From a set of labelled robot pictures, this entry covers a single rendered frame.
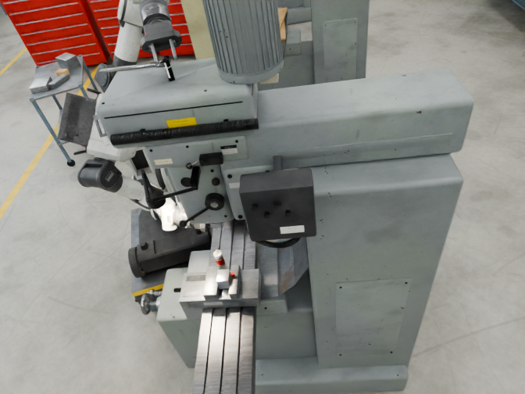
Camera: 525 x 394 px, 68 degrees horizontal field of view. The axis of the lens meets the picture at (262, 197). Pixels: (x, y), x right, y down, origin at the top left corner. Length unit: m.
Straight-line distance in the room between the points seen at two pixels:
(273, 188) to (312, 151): 0.29
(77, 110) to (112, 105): 0.57
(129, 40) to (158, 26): 0.40
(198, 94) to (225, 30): 0.19
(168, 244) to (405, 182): 1.67
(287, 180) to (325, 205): 0.27
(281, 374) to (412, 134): 1.57
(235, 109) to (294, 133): 0.21
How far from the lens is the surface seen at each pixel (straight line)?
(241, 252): 1.95
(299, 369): 2.40
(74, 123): 1.82
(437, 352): 2.74
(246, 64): 1.13
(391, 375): 2.41
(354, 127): 1.25
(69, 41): 6.78
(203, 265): 2.06
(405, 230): 1.45
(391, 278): 1.67
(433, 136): 1.34
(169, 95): 1.20
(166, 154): 1.31
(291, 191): 1.04
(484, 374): 2.75
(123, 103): 1.24
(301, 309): 1.97
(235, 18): 1.09
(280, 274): 1.89
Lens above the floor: 2.43
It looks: 44 degrees down
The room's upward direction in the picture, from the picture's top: 11 degrees counter-clockwise
